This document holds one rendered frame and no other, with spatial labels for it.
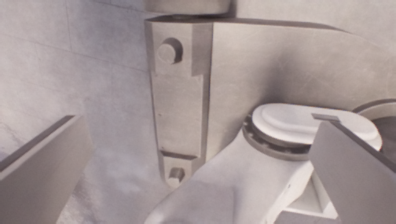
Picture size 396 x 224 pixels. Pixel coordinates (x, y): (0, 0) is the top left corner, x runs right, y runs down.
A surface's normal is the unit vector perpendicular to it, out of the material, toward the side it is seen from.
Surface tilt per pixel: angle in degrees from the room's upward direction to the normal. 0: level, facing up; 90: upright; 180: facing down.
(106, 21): 0
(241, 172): 90
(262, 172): 90
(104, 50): 0
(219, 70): 0
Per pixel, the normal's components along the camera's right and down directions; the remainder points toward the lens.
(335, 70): -0.21, 0.49
